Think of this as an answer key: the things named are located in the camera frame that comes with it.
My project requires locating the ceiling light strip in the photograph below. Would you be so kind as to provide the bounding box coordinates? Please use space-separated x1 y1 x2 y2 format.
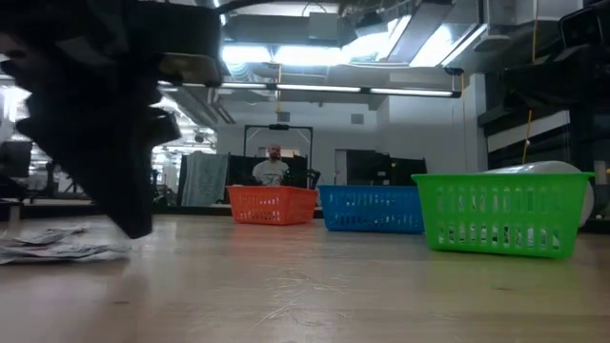
369 87 462 99
159 80 363 94

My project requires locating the yellow extension cord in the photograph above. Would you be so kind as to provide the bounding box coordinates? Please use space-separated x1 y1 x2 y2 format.
521 0 539 166

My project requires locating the person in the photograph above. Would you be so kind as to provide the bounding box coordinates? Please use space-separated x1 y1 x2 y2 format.
251 144 291 187

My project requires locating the black gantry frame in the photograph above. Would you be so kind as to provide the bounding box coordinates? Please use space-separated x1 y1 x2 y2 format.
242 123 315 188

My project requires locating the black cabinet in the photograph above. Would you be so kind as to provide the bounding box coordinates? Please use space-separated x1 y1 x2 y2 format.
345 150 428 187

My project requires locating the white wipes canister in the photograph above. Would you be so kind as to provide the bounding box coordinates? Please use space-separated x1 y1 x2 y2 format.
478 160 596 228

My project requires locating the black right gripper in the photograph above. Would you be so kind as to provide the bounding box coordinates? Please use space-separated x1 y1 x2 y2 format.
498 45 610 109

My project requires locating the green plastic basket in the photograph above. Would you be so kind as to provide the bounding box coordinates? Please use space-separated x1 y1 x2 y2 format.
411 171 596 261

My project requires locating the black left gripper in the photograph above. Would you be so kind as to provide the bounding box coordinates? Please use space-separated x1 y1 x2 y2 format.
0 0 223 239

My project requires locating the black monitor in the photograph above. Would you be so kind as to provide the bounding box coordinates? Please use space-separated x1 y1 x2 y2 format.
0 140 33 180

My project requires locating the orange plastic basket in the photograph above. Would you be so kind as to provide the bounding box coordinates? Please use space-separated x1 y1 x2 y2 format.
227 185 319 227

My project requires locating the blue plastic basket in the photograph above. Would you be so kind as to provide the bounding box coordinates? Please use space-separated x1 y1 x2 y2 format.
317 184 425 234

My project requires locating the grey hanging cloth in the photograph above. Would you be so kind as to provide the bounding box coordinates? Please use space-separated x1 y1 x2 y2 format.
180 151 230 208

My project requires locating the white packet blue print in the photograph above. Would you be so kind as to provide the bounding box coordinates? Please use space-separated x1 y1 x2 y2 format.
0 225 91 247

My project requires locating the silver ceiling duct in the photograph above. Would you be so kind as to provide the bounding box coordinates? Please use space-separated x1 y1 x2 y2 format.
161 85 234 126

